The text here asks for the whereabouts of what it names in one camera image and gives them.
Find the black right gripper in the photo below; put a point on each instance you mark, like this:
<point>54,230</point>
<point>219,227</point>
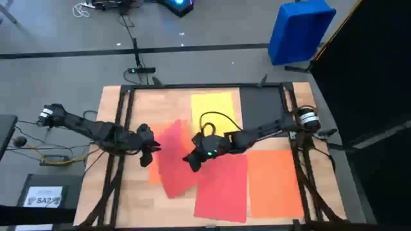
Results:
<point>215,150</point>

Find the black partition panel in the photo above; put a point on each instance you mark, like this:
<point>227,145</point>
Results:
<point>379,48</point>

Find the black hub green light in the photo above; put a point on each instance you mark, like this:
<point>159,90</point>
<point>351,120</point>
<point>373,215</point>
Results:
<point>144,70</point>

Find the orange paper sheet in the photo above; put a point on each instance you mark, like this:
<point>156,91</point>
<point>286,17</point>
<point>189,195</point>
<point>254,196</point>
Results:
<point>154,173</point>
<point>274,183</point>

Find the black bar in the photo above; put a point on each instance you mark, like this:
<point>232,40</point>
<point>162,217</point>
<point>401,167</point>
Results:
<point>32,215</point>

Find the black floor power box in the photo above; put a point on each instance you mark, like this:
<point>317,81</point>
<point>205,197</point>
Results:
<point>53,158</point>

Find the yellow paper sheet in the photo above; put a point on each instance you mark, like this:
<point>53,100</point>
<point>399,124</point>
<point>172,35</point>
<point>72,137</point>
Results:
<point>213,106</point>

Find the red paper sheet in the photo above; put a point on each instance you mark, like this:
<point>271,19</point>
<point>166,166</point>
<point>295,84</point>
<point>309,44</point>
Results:
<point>175,160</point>
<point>221,189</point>

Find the grey chair leg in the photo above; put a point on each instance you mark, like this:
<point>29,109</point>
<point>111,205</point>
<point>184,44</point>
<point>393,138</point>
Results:
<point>9,14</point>

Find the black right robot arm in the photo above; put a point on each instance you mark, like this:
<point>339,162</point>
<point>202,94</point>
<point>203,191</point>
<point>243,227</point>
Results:
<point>266,128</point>

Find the white printed label sheet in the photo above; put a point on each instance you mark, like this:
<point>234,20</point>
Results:
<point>41,194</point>

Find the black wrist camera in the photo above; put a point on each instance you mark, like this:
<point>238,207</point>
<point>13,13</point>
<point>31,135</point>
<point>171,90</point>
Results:
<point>146,129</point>
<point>205,138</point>

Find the white paper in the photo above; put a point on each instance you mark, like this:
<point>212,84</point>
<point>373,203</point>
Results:
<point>32,228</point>

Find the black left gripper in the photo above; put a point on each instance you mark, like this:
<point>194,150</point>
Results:
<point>147,144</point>

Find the black metal table frame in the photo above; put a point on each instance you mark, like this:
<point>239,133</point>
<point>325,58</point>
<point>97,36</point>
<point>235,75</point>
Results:
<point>208,86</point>

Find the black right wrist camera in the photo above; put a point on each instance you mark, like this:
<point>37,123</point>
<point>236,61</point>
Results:
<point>205,138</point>

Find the black floor tape line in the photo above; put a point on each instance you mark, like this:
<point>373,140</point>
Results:
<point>192,48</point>

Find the black paper sheet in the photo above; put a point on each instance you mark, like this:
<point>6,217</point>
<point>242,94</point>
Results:
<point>261,106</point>

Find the black computer tower blue light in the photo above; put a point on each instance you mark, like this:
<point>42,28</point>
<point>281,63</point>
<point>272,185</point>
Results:
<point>183,11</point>

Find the white power strip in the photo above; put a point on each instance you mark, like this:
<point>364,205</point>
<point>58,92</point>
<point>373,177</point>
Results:
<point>87,4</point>

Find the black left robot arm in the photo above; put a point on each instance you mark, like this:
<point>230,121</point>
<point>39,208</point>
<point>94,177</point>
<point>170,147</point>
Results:
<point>93,130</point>

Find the blue plastic crate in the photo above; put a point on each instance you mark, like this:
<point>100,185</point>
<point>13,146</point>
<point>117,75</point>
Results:
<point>298,35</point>

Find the grey metal base bar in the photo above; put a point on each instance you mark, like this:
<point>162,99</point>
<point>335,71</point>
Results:
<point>379,138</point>

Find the silver mounting plate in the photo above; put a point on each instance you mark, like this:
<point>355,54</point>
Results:
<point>293,135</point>

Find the black stand foot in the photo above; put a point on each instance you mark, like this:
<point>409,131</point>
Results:
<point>297,68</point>

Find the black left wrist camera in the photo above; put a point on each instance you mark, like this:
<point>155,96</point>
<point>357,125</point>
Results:
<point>146,129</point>

